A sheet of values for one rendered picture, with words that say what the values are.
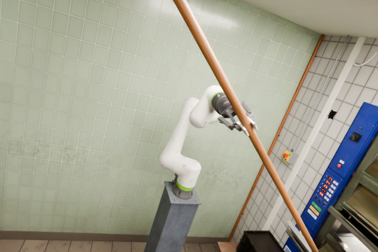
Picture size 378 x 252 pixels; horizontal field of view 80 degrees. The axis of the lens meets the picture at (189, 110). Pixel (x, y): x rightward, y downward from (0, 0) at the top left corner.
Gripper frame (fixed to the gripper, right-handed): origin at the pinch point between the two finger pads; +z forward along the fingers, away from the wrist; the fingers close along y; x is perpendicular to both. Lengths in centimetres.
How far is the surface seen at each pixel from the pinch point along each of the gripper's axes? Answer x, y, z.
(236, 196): -162, 24, -120
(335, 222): -138, -30, -30
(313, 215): -140, -22, -44
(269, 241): -154, 19, -54
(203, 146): -81, 23, -120
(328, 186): -122, -42, -45
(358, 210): -122, -43, -21
